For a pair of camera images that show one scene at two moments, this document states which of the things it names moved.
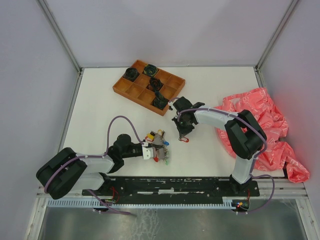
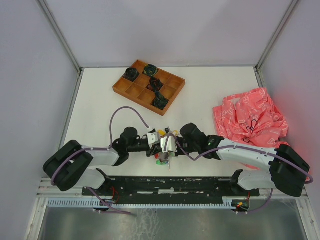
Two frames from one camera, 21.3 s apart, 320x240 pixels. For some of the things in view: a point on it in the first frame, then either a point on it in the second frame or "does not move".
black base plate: x=167 y=188 does not move
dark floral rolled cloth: x=131 y=74 does not move
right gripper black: x=183 y=132 -> x=178 y=151
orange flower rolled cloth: x=155 y=84 does not move
